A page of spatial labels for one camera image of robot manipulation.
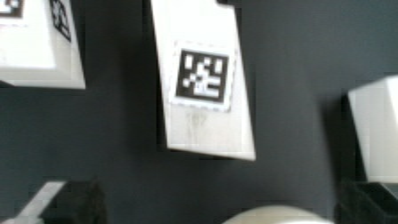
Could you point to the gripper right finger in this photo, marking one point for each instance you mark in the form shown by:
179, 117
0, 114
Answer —
368, 203

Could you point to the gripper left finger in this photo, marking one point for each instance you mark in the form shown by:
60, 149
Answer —
67, 203

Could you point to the white round stool seat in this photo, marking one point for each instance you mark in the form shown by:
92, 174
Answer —
277, 214

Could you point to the white stool leg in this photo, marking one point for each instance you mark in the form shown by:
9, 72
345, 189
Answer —
202, 78
39, 51

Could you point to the white right fence bar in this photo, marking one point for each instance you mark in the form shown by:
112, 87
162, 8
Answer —
373, 105

